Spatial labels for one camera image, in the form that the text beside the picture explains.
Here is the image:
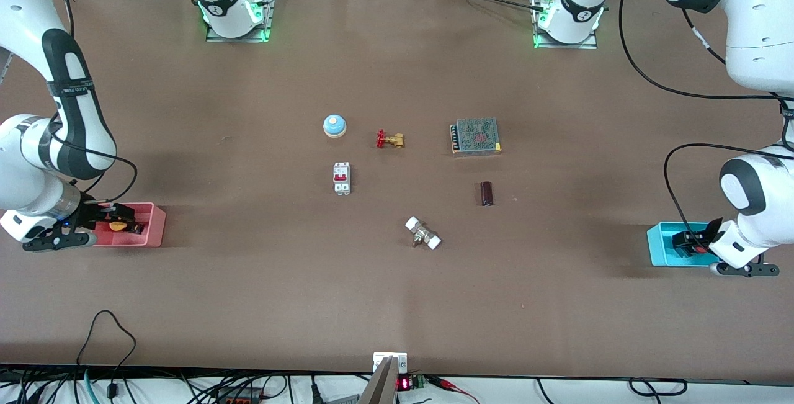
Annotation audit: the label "red push button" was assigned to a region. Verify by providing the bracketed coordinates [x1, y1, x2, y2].
[672, 232, 709, 258]

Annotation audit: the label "pink plastic bin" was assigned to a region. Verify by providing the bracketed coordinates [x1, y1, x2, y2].
[92, 202, 166, 248]

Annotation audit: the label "cyan plastic bin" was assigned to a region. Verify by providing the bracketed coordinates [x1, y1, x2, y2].
[646, 222, 724, 267]

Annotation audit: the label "metal mesh power supply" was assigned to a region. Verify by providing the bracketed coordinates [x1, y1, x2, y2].
[450, 117, 502, 157]

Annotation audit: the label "metal fitting white ends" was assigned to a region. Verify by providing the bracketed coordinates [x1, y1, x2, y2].
[404, 216, 442, 251]

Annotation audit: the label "red alligator clip lead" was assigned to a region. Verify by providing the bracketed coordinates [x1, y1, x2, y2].
[427, 377, 480, 404]

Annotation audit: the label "grey metal bar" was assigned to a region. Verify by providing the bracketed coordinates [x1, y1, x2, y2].
[358, 357, 398, 404]

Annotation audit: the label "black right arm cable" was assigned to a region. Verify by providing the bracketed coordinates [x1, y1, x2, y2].
[45, 0, 138, 205]

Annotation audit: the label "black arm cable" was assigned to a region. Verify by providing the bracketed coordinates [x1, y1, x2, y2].
[45, 0, 138, 205]
[618, 0, 794, 245]

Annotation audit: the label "black looped cable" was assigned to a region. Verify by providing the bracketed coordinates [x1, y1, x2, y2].
[76, 309, 138, 395]

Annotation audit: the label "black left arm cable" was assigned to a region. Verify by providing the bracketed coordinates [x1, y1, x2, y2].
[618, 0, 794, 245]

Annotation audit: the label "black coiled cable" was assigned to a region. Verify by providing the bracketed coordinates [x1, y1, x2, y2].
[628, 377, 689, 397]

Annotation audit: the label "teal cable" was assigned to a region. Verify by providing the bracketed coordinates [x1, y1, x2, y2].
[83, 368, 101, 404]

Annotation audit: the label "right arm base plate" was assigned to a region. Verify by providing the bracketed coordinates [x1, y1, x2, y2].
[205, 0, 276, 43]

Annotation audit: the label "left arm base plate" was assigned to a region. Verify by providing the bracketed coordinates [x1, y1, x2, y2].
[532, 0, 599, 50]

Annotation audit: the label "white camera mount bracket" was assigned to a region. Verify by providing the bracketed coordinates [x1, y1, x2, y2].
[373, 352, 409, 374]

